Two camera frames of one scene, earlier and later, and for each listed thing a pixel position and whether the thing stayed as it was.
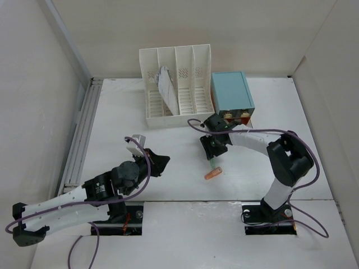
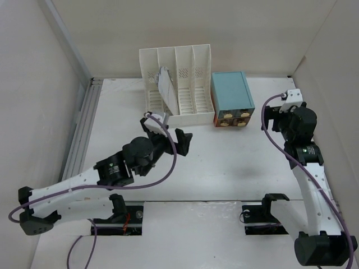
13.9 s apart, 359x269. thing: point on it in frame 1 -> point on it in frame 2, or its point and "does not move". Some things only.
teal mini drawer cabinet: x=231 y=96 does not move
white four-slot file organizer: x=190 y=66 does not move
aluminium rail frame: x=72 y=176 does not move
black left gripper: x=157 y=163 -> x=182 y=142
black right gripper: x=210 y=151 -> x=271 y=112
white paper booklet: x=165 y=83 does not move
